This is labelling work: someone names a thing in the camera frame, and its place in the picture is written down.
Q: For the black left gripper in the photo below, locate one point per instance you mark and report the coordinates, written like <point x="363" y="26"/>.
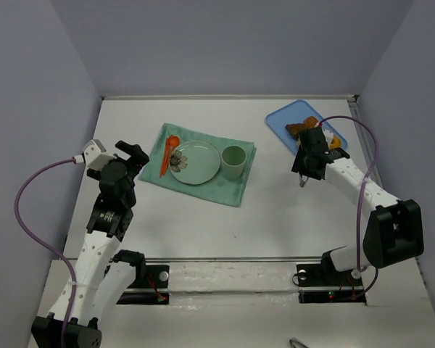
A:
<point x="127" y="159"/>

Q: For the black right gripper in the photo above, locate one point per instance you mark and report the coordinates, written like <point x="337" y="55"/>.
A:
<point x="312" y="146"/>

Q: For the metal tongs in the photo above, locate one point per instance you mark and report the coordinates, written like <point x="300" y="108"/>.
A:
<point x="303" y="179"/>

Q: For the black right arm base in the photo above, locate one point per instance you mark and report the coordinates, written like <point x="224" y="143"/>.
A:
<point x="317" y="286"/>

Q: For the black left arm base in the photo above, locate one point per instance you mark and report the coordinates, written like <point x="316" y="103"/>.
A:
<point x="151" y="289"/>

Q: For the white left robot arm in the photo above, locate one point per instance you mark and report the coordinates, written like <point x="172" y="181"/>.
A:
<point x="102" y="271"/>

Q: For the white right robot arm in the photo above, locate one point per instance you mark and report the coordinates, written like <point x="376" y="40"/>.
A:
<point x="394" y="231"/>

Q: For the dark brown bread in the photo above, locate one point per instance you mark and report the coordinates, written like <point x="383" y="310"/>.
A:
<point x="295" y="129"/>

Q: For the orange-brown oblong bread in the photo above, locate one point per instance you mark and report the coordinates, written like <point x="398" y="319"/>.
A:
<point x="311" y="122"/>

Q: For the blue plastic tray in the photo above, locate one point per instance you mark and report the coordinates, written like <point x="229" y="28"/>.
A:
<point x="297" y="112"/>

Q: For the orange plastic fork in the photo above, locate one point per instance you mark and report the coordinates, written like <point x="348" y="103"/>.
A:
<point x="168" y="158"/>

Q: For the orange plastic knife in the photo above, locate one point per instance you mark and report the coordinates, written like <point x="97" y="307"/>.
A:
<point x="164" y="158"/>

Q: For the orange plastic spoon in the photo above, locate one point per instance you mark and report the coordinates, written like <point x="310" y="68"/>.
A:
<point x="174" y="142"/>

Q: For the green ceramic cup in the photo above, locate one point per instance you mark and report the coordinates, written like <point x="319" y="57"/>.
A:
<point x="233" y="159"/>

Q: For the green floral ceramic plate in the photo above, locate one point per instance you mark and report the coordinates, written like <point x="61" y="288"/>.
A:
<point x="194" y="162"/>

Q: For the green satin placemat cloth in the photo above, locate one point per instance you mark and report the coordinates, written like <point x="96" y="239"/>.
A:
<point x="217" y="189"/>

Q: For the orange ring donut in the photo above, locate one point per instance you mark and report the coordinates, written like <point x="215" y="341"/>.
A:
<point x="335" y="142"/>

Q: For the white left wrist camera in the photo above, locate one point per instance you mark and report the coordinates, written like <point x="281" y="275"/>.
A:
<point x="94" y="155"/>

